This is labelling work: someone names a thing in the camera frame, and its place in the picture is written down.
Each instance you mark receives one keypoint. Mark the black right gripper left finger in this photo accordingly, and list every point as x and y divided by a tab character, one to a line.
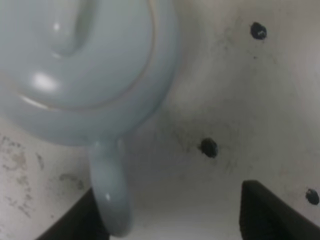
81	222

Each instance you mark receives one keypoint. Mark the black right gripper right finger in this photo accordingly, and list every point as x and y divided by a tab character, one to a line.
264	216

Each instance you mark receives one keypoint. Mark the light blue porcelain teapot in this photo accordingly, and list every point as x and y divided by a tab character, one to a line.
84	73

